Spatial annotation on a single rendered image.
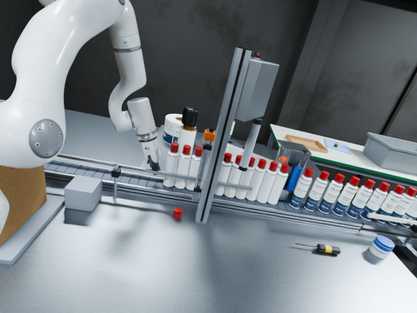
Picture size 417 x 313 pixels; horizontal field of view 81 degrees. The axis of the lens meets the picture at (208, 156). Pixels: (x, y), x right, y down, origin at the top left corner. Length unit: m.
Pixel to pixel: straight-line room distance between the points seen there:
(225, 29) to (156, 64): 1.00
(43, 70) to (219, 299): 0.73
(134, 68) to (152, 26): 2.69
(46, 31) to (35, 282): 0.62
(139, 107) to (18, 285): 0.64
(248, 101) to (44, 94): 0.54
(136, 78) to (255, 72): 0.40
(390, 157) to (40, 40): 2.60
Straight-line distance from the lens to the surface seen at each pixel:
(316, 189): 1.22
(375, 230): 1.47
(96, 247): 0.91
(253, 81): 0.79
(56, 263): 0.89
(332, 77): 3.62
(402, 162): 2.80
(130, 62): 0.89
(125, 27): 0.87
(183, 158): 1.03
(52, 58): 0.61
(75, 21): 0.66
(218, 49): 3.40
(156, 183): 1.14
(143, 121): 0.98
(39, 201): 1.04
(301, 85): 3.36
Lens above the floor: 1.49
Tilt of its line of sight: 25 degrees down
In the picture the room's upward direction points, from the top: 13 degrees clockwise
